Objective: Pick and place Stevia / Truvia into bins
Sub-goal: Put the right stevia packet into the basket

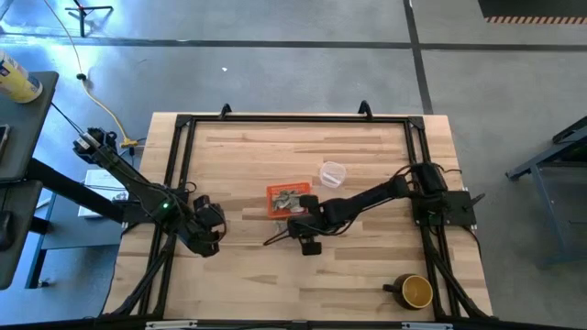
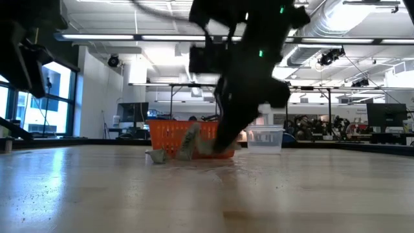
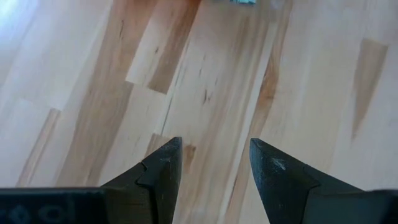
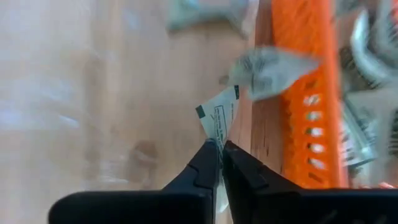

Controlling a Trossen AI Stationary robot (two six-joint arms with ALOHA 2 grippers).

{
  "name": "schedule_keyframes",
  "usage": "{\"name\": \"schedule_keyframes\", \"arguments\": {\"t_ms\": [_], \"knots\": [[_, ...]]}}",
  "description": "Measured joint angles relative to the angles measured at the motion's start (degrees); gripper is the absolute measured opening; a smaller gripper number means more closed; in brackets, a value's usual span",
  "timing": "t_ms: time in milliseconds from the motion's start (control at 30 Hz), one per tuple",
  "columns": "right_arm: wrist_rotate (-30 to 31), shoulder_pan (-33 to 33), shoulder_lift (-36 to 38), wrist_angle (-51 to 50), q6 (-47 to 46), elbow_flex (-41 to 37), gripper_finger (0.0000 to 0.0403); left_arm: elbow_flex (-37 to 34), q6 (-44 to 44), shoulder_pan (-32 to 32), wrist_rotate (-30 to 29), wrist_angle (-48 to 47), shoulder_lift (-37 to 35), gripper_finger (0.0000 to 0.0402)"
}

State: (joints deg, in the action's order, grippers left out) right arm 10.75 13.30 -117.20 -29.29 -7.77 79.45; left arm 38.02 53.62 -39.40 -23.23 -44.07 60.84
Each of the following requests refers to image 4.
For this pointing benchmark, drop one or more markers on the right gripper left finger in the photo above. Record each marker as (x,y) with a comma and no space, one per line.
(174,205)

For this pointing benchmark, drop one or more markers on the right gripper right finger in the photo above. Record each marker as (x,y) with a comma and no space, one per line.
(280,205)

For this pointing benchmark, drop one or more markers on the orange plastic mesh basket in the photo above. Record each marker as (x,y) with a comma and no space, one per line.
(311,46)

